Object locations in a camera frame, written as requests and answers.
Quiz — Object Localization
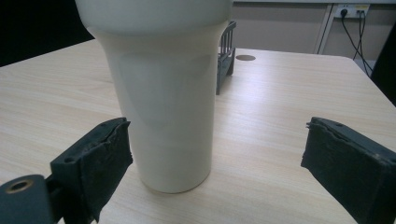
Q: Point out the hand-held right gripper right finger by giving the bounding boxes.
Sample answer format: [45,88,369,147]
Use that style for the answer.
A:
[300,116,396,224]

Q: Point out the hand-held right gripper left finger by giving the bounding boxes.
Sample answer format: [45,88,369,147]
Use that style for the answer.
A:
[49,117,134,224]

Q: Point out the white cup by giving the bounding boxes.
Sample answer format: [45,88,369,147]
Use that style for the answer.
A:
[74,0,234,194]

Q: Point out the dark grey rack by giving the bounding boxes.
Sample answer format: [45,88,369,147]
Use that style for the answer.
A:
[215,20,237,96]

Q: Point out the black power cable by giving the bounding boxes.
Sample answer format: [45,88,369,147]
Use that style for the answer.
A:
[340,8,374,73]
[352,10,370,77]

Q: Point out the white wall socket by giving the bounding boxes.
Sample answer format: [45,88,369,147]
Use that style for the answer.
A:
[334,3,371,19]

